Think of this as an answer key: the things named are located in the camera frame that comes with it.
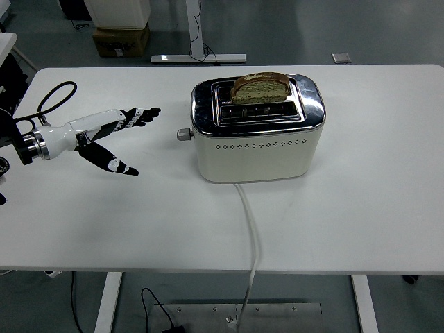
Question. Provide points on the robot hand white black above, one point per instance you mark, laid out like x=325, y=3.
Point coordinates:
x=86, y=126

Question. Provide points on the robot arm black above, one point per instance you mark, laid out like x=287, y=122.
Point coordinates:
x=19, y=138

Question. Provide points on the grey toaster lever knob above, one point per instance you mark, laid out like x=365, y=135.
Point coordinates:
x=184, y=134

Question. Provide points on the cream and chrome toaster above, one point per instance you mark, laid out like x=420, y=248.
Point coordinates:
x=256, y=156

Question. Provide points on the black equipment rack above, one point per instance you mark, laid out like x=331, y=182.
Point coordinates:
x=10, y=86

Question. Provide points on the brown cardboard box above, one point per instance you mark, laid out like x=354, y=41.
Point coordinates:
x=119, y=41

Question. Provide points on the white side table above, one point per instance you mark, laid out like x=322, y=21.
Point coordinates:
x=7, y=43

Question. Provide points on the white plastic container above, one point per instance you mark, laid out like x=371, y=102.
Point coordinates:
x=118, y=14

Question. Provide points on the black box on floor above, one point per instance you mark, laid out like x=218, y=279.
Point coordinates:
x=74, y=8

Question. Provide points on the white desk leg with foot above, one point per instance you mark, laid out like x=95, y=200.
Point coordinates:
x=194, y=27

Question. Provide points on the brown bread slice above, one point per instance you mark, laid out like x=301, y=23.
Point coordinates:
x=258, y=92

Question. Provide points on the white table leg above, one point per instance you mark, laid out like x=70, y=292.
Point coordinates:
x=107, y=301
x=364, y=305

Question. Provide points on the grey square floor plate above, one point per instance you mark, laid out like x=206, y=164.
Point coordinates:
x=341, y=57

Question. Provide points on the grey metal plate with screws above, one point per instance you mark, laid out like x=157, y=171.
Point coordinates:
x=277, y=315

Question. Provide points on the black caster wheel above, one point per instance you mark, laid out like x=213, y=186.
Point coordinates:
x=412, y=279

